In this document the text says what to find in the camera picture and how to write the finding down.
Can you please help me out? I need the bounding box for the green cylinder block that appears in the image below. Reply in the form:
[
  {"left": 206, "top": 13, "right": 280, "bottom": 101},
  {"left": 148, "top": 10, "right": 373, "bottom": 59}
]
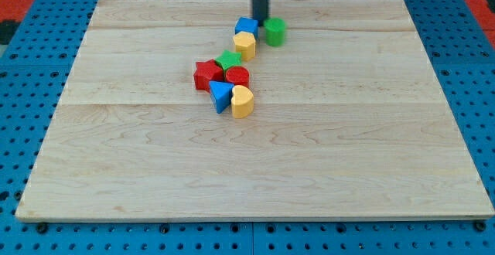
[{"left": 264, "top": 17, "right": 286, "bottom": 46}]

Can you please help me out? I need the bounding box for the green star block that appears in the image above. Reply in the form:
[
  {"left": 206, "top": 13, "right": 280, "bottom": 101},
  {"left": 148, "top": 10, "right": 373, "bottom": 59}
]
[{"left": 214, "top": 49, "right": 241, "bottom": 70}]

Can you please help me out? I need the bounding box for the red star block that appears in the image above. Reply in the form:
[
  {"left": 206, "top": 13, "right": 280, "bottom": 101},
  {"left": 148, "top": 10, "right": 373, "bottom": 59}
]
[{"left": 193, "top": 59, "right": 224, "bottom": 92}]

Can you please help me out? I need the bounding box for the yellow heart block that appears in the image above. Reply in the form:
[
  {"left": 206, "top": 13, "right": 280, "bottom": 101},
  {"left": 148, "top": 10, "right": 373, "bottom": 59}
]
[{"left": 231, "top": 85, "right": 254, "bottom": 118}]

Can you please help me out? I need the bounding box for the blue triangle block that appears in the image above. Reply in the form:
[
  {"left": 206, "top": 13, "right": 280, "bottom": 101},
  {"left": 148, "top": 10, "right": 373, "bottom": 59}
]
[{"left": 209, "top": 81, "right": 234, "bottom": 114}]

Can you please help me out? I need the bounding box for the red cylinder block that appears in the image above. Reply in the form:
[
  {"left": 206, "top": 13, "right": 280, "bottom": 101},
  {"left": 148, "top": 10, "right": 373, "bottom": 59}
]
[{"left": 224, "top": 66, "right": 250, "bottom": 87}]

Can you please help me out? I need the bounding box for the light wooden board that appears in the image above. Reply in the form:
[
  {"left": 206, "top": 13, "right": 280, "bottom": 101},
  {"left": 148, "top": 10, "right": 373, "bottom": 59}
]
[{"left": 15, "top": 0, "right": 494, "bottom": 223}]

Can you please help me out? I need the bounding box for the yellow hexagon block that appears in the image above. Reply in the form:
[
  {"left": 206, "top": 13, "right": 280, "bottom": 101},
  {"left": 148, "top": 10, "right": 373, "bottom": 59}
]
[{"left": 233, "top": 31, "right": 256, "bottom": 61}]

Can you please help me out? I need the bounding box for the blue cube block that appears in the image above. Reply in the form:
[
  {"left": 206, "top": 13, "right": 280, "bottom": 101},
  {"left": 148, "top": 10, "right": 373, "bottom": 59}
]
[{"left": 234, "top": 17, "right": 258, "bottom": 38}]

